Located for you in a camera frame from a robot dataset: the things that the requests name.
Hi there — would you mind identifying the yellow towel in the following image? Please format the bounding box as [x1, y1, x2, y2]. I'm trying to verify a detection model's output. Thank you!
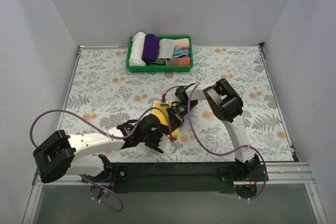
[152, 100, 179, 142]

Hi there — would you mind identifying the grey towel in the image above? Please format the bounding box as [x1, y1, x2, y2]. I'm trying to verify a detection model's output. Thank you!
[158, 38, 174, 62]

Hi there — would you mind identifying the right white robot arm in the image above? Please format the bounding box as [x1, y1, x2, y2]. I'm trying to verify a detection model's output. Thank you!
[166, 79, 266, 179]

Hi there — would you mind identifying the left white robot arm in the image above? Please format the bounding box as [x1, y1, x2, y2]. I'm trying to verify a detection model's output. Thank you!
[33, 114, 170, 184]

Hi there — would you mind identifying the brown rolled towel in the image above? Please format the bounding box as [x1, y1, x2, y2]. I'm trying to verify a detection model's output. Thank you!
[166, 57, 191, 66]

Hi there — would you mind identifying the green plastic tray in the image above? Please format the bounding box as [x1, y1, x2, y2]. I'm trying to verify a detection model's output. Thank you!
[125, 35, 194, 73]

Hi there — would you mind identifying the green rolled towel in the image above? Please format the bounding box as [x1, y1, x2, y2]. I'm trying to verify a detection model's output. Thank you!
[149, 60, 166, 66]

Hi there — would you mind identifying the blue patterned rolled towel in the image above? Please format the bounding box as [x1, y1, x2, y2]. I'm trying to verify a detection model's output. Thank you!
[172, 47, 190, 59]

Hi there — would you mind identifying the floral table mat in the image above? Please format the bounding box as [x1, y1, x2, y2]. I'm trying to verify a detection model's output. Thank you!
[61, 46, 293, 162]

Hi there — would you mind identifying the purple rolled towel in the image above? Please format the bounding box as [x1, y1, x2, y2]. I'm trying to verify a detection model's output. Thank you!
[142, 34, 160, 64]

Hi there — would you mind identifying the pink rolled towel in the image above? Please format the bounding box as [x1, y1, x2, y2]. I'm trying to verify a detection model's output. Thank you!
[173, 38, 190, 48]

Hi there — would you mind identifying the white rolled towel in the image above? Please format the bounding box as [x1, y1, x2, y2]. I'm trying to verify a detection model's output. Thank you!
[129, 31, 146, 67]

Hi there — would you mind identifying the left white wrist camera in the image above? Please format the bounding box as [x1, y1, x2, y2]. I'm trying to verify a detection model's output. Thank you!
[159, 135, 176, 154]

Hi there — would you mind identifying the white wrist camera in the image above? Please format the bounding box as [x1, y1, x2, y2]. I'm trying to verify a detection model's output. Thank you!
[159, 135, 176, 154]
[159, 98, 170, 107]

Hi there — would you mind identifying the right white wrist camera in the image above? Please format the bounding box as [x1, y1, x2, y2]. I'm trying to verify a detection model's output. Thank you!
[159, 98, 170, 107]

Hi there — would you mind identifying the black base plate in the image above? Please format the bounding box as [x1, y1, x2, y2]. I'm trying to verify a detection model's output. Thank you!
[81, 162, 268, 194]

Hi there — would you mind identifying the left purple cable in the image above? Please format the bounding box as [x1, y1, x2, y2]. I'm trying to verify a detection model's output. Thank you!
[30, 107, 176, 212]

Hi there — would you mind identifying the aluminium frame rail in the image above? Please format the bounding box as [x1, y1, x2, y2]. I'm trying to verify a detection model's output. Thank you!
[23, 162, 327, 223]

